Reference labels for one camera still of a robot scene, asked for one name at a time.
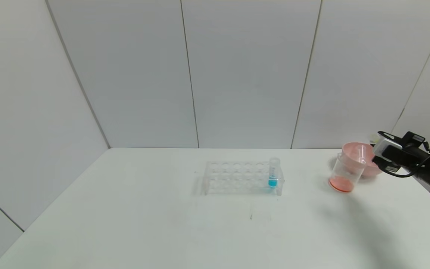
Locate clear acrylic test tube rack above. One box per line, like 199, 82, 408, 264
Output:
202, 161, 284, 197

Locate test tube with blue pigment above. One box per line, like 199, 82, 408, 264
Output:
268, 157, 280, 188

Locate clear plastic beaker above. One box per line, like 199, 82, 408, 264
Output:
328, 152, 366, 194

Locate pink bowl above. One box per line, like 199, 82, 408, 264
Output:
340, 142, 385, 178

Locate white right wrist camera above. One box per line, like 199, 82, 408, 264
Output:
372, 136, 408, 173

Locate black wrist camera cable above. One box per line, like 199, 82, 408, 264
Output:
385, 151, 430, 178

